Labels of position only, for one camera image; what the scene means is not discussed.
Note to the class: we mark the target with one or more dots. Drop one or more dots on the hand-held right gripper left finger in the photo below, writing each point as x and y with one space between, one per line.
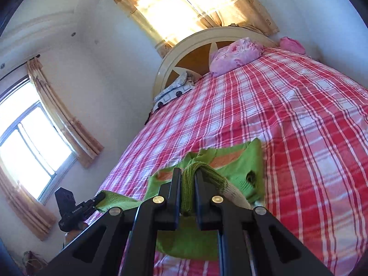
174 201

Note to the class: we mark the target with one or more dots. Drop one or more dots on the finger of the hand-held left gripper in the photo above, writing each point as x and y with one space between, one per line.
97 200

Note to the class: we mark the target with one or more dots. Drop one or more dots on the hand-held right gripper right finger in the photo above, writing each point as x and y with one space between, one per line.
202 207

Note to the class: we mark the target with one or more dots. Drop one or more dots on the green orange striped knit sweater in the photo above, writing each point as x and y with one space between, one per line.
244 164

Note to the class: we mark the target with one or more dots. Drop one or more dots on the orange side window curtain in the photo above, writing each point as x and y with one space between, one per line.
72 120
26 207

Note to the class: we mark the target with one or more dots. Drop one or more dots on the sliding side window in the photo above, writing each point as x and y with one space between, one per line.
31 149

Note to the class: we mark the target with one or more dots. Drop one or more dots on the dark item beside headboard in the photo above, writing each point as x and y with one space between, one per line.
148 118

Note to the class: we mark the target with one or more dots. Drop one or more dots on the car print pillow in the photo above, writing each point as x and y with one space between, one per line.
172 92

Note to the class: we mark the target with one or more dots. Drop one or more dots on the red plaid bed sheet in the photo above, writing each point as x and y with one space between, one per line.
287 106

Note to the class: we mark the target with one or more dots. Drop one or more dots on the cream wooden headboard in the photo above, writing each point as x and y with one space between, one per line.
172 60

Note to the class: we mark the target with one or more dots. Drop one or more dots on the dark curtain rod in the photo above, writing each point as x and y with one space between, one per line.
20 67

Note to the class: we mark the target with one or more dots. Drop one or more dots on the pink floral pillow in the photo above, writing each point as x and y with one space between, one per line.
235 54

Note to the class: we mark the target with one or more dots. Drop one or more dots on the small pink pillow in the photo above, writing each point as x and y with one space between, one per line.
291 45

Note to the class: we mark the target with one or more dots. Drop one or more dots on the orange headboard window curtain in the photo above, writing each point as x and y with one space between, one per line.
253 8

